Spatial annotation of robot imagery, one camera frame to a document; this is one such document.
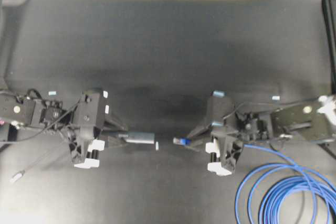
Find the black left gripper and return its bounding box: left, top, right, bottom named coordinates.
left=64, top=89, right=128, bottom=149

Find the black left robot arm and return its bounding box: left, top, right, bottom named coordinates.
left=1, top=88, right=128, bottom=150

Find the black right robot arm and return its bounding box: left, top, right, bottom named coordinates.
left=187, top=93, right=335, bottom=147

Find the black frame rail right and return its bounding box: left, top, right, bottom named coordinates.
left=322, top=0, right=335, bottom=94

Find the black table mat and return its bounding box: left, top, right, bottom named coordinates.
left=1, top=0, right=331, bottom=223

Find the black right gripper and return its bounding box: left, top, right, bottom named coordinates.
left=187, top=90, right=241, bottom=152

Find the grey USB LAN hub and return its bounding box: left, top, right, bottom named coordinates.
left=117, top=132, right=159, bottom=151

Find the blue LAN cable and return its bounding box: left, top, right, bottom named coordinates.
left=172, top=136, right=336, bottom=224

